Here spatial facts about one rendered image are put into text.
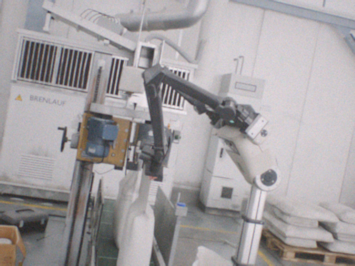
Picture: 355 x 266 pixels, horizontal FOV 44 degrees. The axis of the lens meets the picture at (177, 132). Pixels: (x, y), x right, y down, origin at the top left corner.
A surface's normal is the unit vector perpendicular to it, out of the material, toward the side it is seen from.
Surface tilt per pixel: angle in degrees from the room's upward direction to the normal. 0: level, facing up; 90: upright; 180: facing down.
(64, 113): 90
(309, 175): 90
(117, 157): 90
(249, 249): 90
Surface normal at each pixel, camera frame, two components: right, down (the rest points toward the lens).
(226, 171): 0.18, 0.08
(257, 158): 0.41, 0.54
